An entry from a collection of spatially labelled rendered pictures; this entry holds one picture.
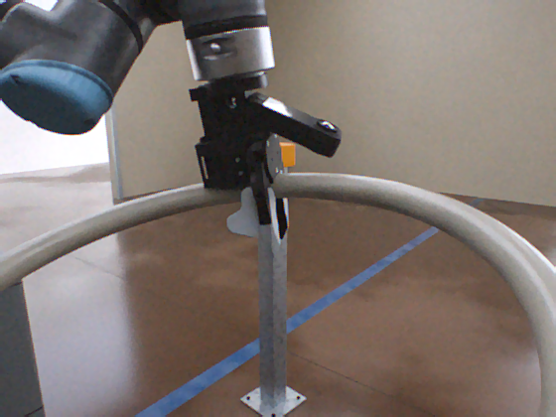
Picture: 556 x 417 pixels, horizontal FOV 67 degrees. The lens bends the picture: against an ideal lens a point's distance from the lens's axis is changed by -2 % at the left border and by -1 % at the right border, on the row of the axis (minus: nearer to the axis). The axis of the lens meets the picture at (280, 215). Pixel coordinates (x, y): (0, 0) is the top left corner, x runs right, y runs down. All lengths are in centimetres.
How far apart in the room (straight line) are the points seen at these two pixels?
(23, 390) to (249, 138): 104
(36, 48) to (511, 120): 593
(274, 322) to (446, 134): 502
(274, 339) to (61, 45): 145
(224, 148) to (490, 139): 583
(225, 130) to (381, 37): 635
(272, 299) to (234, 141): 122
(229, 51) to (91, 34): 13
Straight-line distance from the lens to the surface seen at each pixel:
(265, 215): 48
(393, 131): 663
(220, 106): 49
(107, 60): 46
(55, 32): 46
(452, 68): 637
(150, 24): 53
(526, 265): 32
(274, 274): 161
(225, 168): 49
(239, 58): 45
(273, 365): 179
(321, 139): 47
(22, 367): 133
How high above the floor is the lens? 122
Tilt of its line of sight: 15 degrees down
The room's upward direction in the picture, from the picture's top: straight up
